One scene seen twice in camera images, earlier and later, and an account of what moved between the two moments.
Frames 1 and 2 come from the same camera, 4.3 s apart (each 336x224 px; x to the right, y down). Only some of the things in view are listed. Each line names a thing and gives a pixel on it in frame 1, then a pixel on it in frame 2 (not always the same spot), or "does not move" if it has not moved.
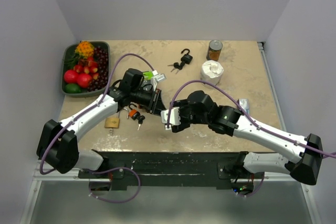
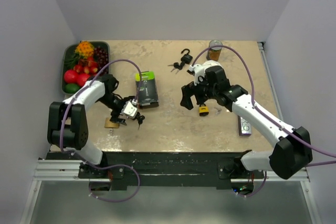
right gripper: x=184 y=125 → x=188 y=91
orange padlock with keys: x=135 y=115 does not move
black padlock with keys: x=186 y=58 does not move
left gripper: x=156 y=104 → x=115 y=115
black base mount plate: x=128 y=170 does not move
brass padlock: x=114 y=122 does not move
